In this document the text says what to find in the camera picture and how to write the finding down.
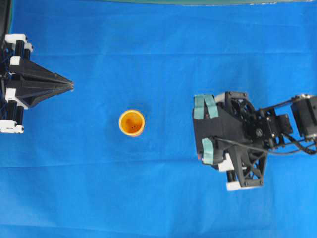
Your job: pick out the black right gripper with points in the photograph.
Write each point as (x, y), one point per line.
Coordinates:
(252, 133)

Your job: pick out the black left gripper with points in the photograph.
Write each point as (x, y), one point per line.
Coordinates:
(14, 58)

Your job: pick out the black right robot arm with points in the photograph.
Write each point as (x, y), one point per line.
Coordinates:
(304, 110)

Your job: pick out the blue table cloth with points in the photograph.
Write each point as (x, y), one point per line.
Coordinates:
(74, 174)

